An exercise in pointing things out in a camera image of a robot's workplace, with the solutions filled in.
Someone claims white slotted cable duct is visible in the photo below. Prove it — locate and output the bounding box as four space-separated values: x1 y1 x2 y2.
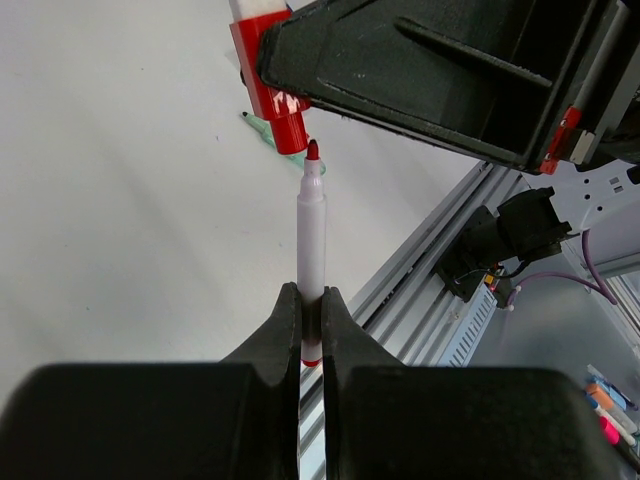
437 285 497 367

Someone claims right circuit board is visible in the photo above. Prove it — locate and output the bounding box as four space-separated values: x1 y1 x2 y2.
483 271 514 310

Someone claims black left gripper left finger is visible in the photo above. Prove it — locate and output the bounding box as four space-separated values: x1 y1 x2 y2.
1 283 301 479

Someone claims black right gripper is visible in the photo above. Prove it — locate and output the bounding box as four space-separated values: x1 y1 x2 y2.
539 1 639 175

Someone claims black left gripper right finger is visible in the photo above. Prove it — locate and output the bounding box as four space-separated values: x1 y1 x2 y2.
322 287 618 479

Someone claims red marker cap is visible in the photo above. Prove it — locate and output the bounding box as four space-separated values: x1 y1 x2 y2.
229 0 309 155

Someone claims green highlighter pen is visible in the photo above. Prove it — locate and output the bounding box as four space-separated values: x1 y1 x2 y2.
240 111 306 169

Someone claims thin white red marker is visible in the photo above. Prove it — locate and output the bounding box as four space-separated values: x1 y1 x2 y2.
296 140 327 367

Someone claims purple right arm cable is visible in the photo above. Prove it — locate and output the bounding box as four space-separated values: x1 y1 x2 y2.
504 229 619 311

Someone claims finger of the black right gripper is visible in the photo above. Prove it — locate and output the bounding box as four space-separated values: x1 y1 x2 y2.
256 1 608 173

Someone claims aluminium frame rail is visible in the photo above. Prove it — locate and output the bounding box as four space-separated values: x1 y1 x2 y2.
348 163 527 366

